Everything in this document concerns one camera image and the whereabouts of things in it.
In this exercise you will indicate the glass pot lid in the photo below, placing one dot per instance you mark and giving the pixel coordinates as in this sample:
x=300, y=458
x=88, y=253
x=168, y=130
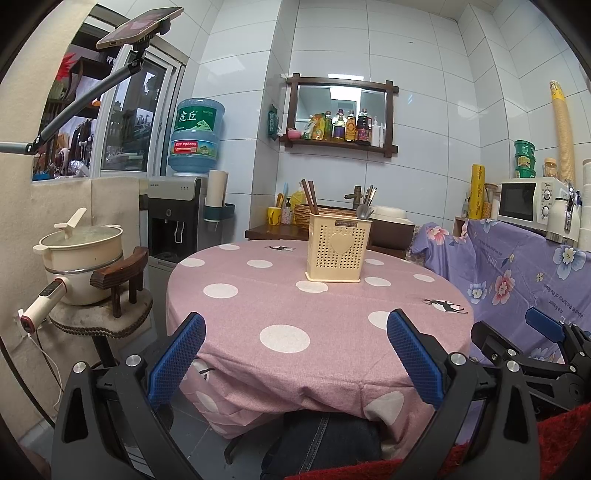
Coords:
x=69, y=226

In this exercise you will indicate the purple label bottle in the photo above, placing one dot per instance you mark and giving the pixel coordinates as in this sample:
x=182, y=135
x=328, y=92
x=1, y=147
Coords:
x=339, y=131

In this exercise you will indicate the woven pattern basin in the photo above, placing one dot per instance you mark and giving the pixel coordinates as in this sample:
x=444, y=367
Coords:
x=300, y=217

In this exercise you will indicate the yellow roll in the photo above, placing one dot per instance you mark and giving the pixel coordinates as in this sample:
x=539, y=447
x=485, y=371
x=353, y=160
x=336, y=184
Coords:
x=478, y=189

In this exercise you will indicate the window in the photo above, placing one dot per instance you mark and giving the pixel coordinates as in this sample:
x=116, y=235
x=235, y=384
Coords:
x=134, y=124

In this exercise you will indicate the yellow soap bottle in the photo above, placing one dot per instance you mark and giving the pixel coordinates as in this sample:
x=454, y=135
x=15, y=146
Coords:
x=297, y=196

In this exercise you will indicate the blue cup holder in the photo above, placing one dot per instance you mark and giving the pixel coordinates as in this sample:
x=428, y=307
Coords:
x=221, y=212

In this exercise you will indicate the white paper cup stack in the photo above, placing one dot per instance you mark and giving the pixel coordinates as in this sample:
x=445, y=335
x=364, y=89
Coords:
x=216, y=187

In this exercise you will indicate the white and brown rice cooker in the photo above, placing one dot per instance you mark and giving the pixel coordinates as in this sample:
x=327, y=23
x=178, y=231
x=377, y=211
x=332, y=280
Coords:
x=392, y=226

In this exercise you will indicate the person's jeans leg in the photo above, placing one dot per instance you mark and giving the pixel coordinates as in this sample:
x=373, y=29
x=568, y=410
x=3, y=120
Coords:
x=323, y=443

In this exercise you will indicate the yellow cup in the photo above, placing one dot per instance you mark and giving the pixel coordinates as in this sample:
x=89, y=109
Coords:
x=274, y=216

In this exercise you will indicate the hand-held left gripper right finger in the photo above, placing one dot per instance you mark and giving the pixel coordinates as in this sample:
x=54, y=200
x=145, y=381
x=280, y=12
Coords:
x=415, y=360

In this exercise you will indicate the grey water dispenser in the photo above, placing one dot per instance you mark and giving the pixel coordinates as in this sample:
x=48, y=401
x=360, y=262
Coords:
x=175, y=194

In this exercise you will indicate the green bottle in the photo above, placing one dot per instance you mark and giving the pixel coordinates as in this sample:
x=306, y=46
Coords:
x=328, y=127

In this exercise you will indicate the cream plastic utensil holder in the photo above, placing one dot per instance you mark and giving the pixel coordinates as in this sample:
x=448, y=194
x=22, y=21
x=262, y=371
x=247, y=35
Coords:
x=337, y=258

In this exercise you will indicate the dark soy sauce bottle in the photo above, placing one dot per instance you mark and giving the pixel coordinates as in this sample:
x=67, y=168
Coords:
x=363, y=131

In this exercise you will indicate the purple floral cloth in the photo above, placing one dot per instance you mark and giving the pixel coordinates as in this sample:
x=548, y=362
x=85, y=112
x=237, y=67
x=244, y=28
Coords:
x=508, y=267

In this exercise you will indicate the dark chopstick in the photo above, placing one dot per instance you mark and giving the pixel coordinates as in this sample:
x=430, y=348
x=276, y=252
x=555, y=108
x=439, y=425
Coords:
x=370, y=196
x=366, y=201
x=373, y=196

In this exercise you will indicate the wooden framed mirror shelf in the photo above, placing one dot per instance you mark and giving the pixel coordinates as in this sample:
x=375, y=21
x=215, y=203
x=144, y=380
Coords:
x=341, y=97

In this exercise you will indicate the pink dotted pump bottle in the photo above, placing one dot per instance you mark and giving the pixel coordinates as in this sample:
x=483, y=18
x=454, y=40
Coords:
x=287, y=214

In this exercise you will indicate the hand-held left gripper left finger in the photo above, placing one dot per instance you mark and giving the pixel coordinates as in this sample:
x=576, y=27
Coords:
x=178, y=360

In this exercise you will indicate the wooden chair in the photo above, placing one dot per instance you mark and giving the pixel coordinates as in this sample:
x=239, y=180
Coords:
x=92, y=323

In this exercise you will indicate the blue water jug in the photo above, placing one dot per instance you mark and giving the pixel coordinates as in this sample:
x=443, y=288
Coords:
x=196, y=138

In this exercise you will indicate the white microwave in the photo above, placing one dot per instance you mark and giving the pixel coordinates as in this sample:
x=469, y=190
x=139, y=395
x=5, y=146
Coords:
x=517, y=201

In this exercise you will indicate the smartphone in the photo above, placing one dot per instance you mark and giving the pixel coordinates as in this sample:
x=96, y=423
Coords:
x=138, y=25

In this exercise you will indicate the green noodle cup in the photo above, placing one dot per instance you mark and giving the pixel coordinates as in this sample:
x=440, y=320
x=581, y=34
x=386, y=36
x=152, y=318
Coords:
x=525, y=172
x=525, y=161
x=525, y=147

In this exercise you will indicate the white squeeze bottle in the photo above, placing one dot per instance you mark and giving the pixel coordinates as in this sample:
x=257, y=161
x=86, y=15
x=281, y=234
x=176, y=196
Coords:
x=375, y=134
x=382, y=136

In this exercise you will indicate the cream electric pot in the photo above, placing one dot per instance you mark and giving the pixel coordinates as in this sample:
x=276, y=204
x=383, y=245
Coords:
x=83, y=272

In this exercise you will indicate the yellow seasoning packet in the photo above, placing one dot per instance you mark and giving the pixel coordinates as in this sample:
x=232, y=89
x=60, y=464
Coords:
x=316, y=129

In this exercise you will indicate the yellow label bottle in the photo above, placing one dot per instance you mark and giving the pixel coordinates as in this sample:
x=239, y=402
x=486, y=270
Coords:
x=351, y=129

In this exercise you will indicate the bronze faucet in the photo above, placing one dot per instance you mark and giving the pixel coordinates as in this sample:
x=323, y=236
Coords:
x=355, y=194

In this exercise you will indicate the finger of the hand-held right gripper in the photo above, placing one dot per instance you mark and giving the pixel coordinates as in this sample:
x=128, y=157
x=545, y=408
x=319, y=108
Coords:
x=545, y=323
x=494, y=345

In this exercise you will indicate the pink polka dot tablecloth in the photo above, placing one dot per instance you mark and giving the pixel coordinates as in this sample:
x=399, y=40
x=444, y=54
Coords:
x=277, y=300

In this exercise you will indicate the green hanging packet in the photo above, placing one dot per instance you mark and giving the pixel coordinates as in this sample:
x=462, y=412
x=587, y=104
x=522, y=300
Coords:
x=274, y=122

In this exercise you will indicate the dark wooden counter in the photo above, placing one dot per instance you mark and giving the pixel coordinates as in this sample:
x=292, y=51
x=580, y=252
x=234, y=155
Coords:
x=272, y=232

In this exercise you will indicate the small wooden box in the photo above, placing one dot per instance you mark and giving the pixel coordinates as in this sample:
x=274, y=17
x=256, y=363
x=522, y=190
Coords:
x=461, y=226

